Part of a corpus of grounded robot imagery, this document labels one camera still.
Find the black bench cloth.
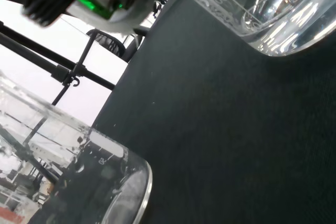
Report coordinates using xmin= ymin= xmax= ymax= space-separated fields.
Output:
xmin=26 ymin=0 xmax=336 ymax=224

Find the black tripod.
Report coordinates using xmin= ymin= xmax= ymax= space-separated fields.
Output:
xmin=0 ymin=0 xmax=117 ymax=107

